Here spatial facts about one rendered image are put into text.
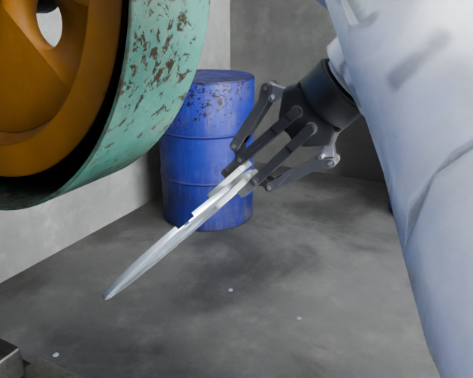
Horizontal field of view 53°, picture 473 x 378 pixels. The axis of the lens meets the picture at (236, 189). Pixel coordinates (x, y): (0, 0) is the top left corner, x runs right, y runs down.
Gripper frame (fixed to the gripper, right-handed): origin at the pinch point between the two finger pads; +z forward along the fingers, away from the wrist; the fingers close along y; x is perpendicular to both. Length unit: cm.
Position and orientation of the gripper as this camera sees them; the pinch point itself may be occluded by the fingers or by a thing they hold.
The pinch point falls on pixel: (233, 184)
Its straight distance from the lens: 62.8
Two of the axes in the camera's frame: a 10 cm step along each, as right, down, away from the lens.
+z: -6.3, 5.5, 5.5
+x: -4.4, 3.3, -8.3
